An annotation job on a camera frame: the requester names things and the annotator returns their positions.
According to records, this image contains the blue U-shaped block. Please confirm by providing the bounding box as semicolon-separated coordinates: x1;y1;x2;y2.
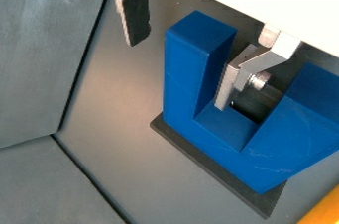
163;11;339;193

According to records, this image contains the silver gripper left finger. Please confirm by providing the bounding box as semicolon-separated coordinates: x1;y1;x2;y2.
115;0;151;47

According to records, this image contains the yellow long bar block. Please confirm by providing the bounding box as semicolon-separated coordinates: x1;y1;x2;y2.
296;185;339;224

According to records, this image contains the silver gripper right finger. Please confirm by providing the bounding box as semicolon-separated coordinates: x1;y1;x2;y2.
215;24;301;110

